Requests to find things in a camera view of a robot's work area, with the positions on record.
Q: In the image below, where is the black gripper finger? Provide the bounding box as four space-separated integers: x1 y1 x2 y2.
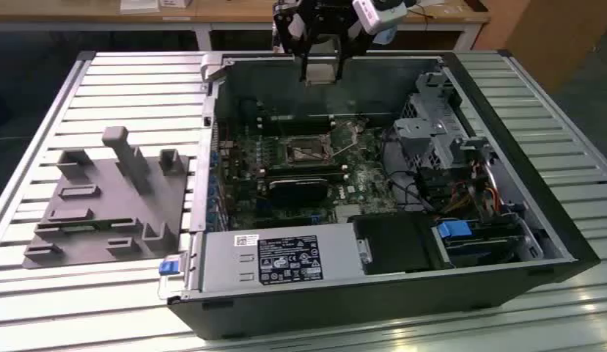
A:
273 0 315 81
333 10 373 80

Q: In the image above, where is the silver CPU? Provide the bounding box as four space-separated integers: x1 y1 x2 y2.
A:
305 60 341 87

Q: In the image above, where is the CPU socket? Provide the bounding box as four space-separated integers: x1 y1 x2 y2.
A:
279 134 335 166

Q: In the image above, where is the black plastic drive cover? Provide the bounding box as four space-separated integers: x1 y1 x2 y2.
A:
347 211 450 276

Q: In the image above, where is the grey metal drive cage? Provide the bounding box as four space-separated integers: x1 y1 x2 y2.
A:
394 71 495 172

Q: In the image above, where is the green RAM stick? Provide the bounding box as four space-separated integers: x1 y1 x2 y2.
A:
270 164 345 177

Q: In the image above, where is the green motherboard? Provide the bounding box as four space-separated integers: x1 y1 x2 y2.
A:
218 109 401 230

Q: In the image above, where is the black graphics card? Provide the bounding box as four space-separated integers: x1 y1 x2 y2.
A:
267 177 330 208

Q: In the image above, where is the wooden cabinet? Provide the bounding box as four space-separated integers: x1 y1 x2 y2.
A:
473 0 607 95

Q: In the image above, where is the wooden desk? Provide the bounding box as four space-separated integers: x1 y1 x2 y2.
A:
0 0 491 32

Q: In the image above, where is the silver chipset heatsink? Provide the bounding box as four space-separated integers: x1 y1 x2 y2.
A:
334 204 363 223

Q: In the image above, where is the blue disk carrier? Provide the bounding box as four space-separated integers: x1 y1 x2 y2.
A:
437 219 475 243

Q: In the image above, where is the grey parts rack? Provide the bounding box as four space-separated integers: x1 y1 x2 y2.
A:
21 125 195 271

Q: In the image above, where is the grey power supply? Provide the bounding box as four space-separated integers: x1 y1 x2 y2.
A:
183 222 374 294

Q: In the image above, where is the blue case latch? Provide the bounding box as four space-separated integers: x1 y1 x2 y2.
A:
158 256 182 276

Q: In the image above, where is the black PC case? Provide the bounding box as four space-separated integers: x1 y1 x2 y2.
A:
166 49 602 340

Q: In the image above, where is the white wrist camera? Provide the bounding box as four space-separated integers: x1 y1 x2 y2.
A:
351 0 410 36

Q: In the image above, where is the coloured power wire bundle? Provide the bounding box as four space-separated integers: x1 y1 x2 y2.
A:
443 181 503 223

